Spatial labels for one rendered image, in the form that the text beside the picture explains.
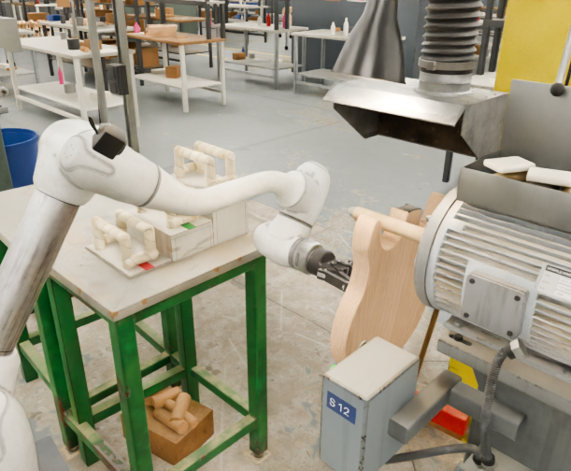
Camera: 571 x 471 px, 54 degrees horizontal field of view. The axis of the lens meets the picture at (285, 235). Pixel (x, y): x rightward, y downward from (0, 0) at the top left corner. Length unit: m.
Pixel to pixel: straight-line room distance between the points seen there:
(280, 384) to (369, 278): 1.55
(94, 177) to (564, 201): 0.83
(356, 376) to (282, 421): 1.55
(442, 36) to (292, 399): 1.87
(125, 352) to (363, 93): 0.95
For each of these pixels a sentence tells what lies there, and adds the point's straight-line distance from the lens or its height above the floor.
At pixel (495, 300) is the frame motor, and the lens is 0.98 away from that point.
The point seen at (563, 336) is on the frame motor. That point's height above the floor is 1.23.
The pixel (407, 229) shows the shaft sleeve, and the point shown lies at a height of 1.26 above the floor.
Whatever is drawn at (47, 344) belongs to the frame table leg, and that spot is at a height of 0.54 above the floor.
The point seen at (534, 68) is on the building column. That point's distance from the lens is 1.96.
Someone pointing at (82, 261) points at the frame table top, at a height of 0.93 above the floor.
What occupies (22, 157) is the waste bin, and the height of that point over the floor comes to 0.62.
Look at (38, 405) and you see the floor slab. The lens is 2.80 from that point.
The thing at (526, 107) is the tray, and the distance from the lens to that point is 1.11.
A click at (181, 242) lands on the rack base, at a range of 1.74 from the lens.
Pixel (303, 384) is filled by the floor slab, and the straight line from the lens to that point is 2.70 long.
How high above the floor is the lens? 1.74
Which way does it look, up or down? 25 degrees down
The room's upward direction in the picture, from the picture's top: straight up
